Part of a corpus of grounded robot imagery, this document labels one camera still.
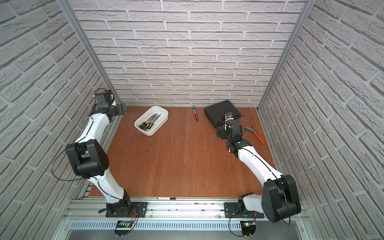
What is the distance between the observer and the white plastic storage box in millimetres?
1028

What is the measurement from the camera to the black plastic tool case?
42.7 inches

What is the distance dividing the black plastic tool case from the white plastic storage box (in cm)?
32
